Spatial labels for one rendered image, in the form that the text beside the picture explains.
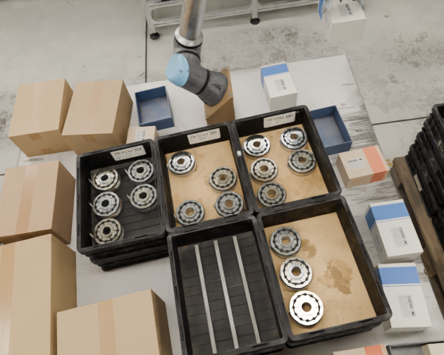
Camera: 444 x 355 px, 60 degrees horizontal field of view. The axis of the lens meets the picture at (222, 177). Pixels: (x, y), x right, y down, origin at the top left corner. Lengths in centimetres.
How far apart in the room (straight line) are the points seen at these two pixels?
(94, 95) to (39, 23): 223
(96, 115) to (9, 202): 48
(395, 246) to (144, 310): 85
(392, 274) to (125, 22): 295
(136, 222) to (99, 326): 38
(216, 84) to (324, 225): 72
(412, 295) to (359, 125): 75
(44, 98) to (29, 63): 173
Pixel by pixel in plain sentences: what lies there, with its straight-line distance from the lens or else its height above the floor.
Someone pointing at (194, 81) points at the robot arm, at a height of 96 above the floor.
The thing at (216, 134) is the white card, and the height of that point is 89.
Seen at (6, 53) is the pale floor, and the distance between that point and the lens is 384.
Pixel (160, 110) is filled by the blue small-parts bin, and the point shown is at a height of 70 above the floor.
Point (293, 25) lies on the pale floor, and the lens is 333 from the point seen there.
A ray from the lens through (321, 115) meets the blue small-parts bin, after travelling 177.
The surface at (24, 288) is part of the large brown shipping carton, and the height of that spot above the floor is 90.
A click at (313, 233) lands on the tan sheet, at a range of 136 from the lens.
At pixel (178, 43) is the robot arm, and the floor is 104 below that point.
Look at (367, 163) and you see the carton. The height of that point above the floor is 77.
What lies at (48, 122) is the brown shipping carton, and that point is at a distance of 182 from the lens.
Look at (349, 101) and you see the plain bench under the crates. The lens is 187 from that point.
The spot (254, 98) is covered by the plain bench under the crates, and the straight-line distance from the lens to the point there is 185.
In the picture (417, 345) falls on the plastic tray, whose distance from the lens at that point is 147.
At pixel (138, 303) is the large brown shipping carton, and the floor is 90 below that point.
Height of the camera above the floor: 209
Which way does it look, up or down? 60 degrees down
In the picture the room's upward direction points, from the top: 11 degrees counter-clockwise
